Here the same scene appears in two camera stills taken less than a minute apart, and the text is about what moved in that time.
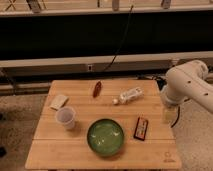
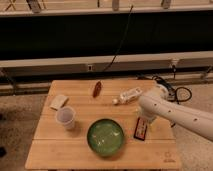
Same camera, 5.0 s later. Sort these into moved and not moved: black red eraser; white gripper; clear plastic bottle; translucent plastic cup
Moved: white gripper
Not moved: clear plastic bottle; translucent plastic cup; black red eraser
